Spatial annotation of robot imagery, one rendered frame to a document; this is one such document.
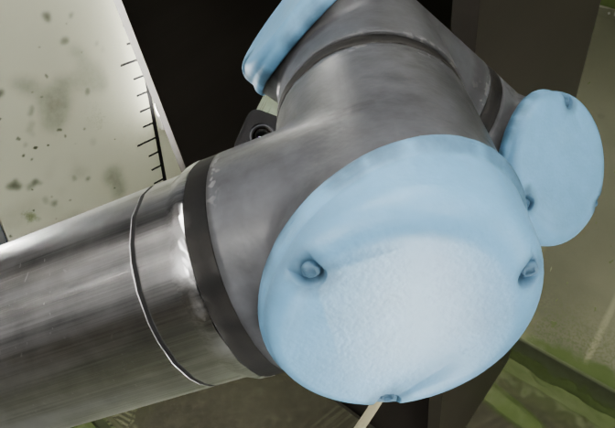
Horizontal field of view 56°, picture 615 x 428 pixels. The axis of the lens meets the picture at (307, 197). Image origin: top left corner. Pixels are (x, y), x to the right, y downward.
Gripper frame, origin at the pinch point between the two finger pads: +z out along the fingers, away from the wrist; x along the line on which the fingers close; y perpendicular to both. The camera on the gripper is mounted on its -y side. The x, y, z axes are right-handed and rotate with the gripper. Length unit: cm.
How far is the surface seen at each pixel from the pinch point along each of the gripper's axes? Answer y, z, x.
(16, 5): -40, 82, 28
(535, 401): 145, 76, -7
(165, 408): 47, 131, -53
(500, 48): 8.6, -19.1, 17.3
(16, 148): -27, 98, 1
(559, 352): 144, 71, 11
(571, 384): 151, 70, 3
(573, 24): 23.4, -12.1, 32.0
